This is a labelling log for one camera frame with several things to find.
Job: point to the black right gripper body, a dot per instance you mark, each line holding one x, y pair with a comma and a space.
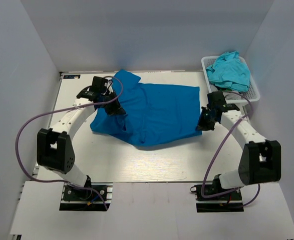
206, 119

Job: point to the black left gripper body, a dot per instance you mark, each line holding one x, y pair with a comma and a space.
112, 105

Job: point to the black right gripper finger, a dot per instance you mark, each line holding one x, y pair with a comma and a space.
203, 119
210, 125

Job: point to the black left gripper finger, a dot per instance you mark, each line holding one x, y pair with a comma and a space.
118, 107
109, 110

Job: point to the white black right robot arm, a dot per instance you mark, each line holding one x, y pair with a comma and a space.
260, 161

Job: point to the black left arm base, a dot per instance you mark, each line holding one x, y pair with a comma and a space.
77, 200

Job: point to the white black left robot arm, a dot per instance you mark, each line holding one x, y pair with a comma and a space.
55, 151

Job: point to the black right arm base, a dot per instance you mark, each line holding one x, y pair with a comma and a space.
229, 203

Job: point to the grey t shirt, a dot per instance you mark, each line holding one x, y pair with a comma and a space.
228, 95

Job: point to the green garment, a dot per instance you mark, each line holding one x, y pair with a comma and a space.
225, 90

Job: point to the white plastic basket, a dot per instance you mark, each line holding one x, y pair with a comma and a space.
251, 95

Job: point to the light blue t shirt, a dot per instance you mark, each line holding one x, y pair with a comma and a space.
229, 72

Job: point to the blue label sticker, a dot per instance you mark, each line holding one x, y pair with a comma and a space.
72, 76

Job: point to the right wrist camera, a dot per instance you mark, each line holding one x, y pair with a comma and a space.
217, 102

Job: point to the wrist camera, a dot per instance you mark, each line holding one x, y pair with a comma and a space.
217, 102
98, 89

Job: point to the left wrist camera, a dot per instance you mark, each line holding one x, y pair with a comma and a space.
98, 89

